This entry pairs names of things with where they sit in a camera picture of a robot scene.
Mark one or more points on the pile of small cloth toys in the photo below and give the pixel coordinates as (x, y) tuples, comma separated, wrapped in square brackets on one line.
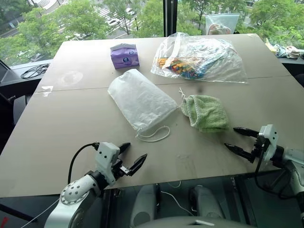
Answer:
[(285, 50)]

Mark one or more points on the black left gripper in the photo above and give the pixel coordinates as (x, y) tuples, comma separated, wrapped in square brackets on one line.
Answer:
[(118, 169)]

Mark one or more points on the grey robot torso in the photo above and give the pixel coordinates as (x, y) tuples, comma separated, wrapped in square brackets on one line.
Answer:
[(197, 222)]

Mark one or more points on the black window frame post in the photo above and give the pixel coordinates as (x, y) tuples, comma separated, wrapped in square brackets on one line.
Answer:
[(170, 17)]

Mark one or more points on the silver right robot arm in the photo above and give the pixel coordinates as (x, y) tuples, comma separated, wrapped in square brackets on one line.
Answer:
[(293, 161)]

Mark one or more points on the green towel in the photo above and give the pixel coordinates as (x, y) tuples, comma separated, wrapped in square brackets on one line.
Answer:
[(206, 112)]

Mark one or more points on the grey rounded robot leg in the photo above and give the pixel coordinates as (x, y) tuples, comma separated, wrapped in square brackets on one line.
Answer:
[(206, 202)]

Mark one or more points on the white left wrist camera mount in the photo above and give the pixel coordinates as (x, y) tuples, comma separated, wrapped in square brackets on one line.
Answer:
[(106, 154)]

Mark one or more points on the clear bag of colourful blocks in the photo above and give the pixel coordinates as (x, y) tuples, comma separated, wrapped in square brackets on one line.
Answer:
[(197, 59)]

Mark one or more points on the clear zip bag with toys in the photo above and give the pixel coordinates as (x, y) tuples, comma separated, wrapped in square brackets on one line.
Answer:
[(221, 25)]

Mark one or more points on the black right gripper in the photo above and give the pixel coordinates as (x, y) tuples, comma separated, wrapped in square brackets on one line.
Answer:
[(259, 148)]

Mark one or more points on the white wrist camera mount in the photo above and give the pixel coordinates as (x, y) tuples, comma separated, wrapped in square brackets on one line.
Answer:
[(268, 139), (106, 154)]

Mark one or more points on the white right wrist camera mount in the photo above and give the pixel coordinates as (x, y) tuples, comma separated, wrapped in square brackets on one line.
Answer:
[(268, 139)]

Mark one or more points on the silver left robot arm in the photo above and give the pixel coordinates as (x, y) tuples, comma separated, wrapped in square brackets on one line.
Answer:
[(71, 197)]

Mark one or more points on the purple tissue pack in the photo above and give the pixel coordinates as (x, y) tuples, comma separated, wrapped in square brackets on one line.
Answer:
[(124, 56)]

